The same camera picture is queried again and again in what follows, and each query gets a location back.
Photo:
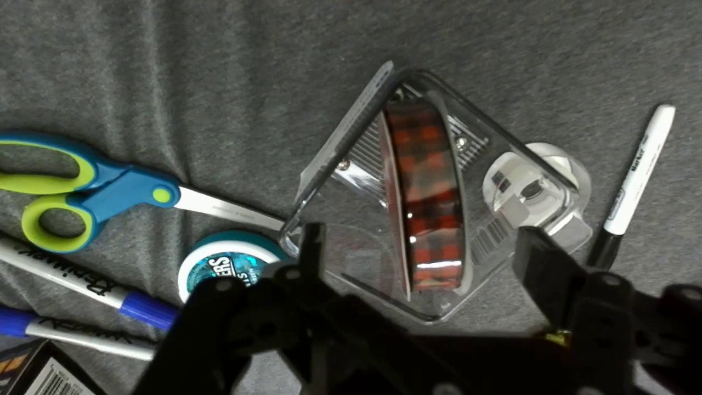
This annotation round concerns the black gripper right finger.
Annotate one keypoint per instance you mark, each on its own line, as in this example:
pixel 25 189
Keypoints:
pixel 612 326

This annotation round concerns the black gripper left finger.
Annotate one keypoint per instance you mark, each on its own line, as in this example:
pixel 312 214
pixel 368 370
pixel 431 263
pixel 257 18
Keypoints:
pixel 227 323

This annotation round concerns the orange plaid ribbon spool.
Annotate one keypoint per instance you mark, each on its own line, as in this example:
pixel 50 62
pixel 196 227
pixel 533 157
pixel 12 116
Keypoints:
pixel 426 196

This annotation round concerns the black glove box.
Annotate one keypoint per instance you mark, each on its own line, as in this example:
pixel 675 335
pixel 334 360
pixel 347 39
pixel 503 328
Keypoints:
pixel 40 367

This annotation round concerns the clear plastic case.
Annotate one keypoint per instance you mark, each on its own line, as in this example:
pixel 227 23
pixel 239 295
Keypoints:
pixel 345 186

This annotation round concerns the blue cap marker upper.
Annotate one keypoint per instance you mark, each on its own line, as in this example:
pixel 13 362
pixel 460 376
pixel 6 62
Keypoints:
pixel 129 304

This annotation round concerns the blue cap marker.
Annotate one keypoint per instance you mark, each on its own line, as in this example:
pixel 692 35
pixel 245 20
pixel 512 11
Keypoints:
pixel 30 326
pixel 129 304

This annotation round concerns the teal ribbon spool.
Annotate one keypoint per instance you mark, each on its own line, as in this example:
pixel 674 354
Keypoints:
pixel 229 252

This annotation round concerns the small clear tape dispenser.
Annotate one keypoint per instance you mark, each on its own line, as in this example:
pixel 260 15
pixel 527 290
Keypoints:
pixel 523 194

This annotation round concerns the green blue scissors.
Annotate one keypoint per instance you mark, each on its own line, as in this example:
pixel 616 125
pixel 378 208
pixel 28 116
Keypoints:
pixel 103 189

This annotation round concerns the blue cap marker lower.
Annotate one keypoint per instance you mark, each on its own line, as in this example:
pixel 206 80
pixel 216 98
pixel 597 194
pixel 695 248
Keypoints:
pixel 30 326

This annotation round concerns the black white marker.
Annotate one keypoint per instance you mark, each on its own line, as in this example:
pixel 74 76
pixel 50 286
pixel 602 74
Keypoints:
pixel 631 186

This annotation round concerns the grey table cloth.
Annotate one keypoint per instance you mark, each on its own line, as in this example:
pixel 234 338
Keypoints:
pixel 234 97

